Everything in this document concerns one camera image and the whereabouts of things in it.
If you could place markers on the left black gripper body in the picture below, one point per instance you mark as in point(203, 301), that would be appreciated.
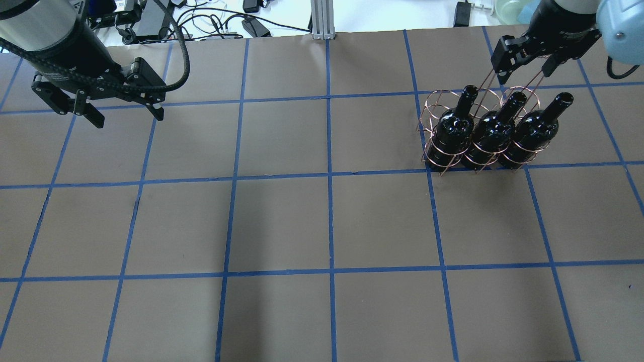
point(80, 59)

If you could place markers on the copper wire wine rack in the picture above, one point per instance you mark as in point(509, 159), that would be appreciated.
point(486, 101)

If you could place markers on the dark bottle in rack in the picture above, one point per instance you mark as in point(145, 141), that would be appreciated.
point(451, 136)
point(534, 132)

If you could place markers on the small black power adapter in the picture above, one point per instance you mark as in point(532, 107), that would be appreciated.
point(255, 28)

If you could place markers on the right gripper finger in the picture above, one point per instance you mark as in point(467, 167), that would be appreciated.
point(552, 63)
point(503, 76)

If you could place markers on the black power brick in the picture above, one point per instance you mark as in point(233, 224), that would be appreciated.
point(154, 23)

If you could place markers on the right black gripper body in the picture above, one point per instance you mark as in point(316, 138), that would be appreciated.
point(562, 26)

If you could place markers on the dark glass wine bottle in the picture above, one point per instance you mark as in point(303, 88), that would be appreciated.
point(492, 134)

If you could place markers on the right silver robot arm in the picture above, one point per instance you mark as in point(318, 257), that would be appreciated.
point(621, 27)

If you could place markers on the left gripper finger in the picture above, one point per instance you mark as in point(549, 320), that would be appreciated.
point(156, 109)
point(91, 113)

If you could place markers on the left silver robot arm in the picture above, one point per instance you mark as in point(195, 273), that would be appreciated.
point(61, 43)

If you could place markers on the aluminium frame post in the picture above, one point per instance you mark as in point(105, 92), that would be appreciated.
point(322, 16)

